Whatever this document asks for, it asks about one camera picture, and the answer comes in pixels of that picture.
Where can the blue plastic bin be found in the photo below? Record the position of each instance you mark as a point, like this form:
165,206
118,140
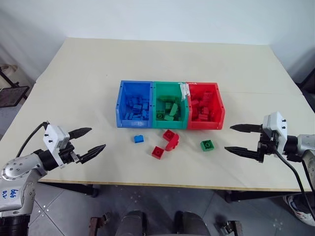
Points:
120,120

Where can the white tape strip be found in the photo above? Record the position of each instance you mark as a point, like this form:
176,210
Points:
183,91

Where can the curved red toy brick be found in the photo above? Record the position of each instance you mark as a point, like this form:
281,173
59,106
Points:
173,143

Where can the rusty caster wheel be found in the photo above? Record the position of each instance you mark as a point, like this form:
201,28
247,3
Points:
229,228
99,225

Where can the dark rounded shape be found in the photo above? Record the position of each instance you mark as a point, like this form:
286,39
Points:
192,225
134,223

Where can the green plastic bin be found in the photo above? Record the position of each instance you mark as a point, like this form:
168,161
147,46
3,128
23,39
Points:
157,124

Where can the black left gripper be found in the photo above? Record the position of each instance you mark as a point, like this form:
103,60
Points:
69,153

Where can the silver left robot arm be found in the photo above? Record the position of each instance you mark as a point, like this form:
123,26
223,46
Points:
18,169

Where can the black table frame bar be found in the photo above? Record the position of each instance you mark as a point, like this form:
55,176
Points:
73,188
258,196

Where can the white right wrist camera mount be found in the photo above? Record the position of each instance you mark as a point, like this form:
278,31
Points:
276,123

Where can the square green toy brick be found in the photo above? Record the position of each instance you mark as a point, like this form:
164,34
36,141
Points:
207,145
160,114

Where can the small blue toy brick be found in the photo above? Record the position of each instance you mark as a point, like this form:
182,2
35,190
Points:
138,139

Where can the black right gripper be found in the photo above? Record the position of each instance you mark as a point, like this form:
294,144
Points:
267,143

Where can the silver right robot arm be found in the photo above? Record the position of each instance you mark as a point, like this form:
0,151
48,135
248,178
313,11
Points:
304,145

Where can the red plastic bin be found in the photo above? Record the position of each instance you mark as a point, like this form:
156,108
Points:
221,115

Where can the dark green toy brick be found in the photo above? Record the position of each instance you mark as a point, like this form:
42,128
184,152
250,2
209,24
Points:
165,98

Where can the white sneaker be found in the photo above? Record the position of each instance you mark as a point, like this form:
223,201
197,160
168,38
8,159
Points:
300,207

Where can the flat green toy brick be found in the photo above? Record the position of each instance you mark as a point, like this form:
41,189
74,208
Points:
169,118

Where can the black metal rack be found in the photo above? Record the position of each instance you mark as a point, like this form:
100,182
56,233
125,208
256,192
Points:
11,94

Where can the long green toy brick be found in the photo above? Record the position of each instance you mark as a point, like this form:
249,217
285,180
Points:
174,109

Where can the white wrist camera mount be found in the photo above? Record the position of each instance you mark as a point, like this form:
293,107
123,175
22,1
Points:
276,123
53,135

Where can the small green toy brick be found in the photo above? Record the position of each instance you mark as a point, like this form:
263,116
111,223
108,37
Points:
168,105

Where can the square red toy brick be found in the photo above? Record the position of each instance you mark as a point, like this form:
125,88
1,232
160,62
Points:
168,134
157,152

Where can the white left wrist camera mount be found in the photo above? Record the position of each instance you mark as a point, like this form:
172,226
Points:
53,135

